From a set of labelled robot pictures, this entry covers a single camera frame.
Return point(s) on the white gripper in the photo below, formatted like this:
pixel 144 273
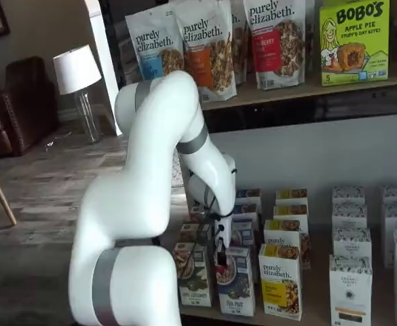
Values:
pixel 226 231

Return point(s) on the blue and white cereal box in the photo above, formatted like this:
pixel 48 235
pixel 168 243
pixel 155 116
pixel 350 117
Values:
pixel 249 212
pixel 249 195
pixel 235 288
pixel 244 231

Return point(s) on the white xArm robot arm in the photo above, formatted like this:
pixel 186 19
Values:
pixel 133 186

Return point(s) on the green and white cereal box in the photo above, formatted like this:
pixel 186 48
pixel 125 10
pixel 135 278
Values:
pixel 191 278
pixel 188 232
pixel 194 214

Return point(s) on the yellow purely elizabeth box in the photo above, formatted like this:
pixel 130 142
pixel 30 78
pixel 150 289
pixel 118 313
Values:
pixel 279 288
pixel 291 195
pixel 283 232
pixel 291 212

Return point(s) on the green Bobo's apple pie box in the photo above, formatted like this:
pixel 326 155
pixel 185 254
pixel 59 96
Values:
pixel 354 44

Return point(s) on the beige woven rug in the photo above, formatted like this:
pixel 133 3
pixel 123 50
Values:
pixel 177 169

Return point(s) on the orange label granola pouch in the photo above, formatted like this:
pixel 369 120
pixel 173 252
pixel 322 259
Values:
pixel 205 51
pixel 240 40

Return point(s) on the red label granola pouch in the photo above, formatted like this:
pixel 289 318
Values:
pixel 273 51

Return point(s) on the blue label granola pouch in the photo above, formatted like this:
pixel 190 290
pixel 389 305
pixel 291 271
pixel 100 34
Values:
pixel 150 44

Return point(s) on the white shade table lamp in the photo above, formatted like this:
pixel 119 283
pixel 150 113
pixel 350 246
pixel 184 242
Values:
pixel 76 68

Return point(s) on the brown leather armchair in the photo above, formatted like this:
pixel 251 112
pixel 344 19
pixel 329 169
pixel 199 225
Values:
pixel 25 112

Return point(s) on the wooden shelf with black frame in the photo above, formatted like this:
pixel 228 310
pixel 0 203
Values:
pixel 303 108

